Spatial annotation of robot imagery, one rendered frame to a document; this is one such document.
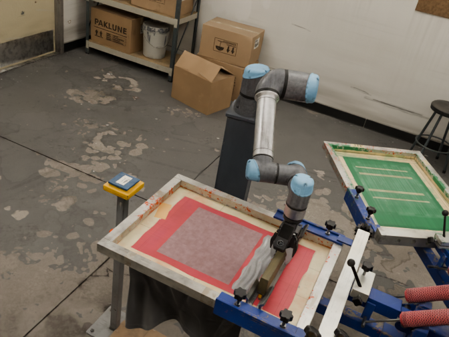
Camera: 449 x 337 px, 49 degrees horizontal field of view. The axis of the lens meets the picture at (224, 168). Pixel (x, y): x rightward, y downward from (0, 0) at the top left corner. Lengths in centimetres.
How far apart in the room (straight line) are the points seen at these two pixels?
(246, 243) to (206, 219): 20
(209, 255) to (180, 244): 12
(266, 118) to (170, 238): 59
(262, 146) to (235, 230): 43
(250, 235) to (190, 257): 29
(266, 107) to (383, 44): 362
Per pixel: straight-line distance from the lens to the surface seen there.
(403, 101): 549
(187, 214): 205
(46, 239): 337
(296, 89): 192
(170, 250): 187
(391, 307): 181
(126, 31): 592
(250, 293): 168
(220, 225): 203
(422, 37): 531
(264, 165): 172
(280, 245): 170
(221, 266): 184
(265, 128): 179
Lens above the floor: 220
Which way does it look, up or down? 31 degrees down
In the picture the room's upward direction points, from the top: 11 degrees clockwise
